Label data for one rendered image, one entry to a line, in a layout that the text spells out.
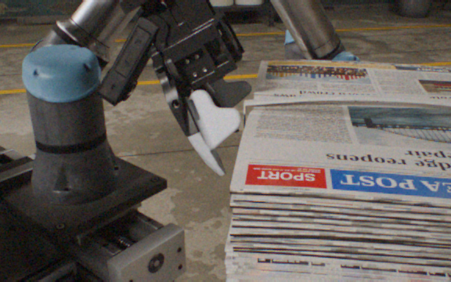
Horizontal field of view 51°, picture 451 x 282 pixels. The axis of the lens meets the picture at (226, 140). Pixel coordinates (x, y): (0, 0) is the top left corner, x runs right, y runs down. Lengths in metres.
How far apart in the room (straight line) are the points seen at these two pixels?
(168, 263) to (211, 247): 1.23
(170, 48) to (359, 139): 0.21
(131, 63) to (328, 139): 0.23
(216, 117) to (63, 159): 0.37
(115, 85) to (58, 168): 0.29
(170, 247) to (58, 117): 0.27
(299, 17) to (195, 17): 0.40
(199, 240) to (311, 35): 1.36
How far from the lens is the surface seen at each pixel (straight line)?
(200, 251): 2.02
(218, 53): 0.51
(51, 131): 0.79
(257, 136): 0.42
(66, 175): 0.81
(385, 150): 0.42
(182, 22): 0.51
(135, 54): 0.53
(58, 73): 0.76
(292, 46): 1.05
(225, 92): 0.58
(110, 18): 0.90
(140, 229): 0.84
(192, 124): 0.49
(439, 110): 0.54
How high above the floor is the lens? 1.24
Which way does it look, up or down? 25 degrees down
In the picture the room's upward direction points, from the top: straight up
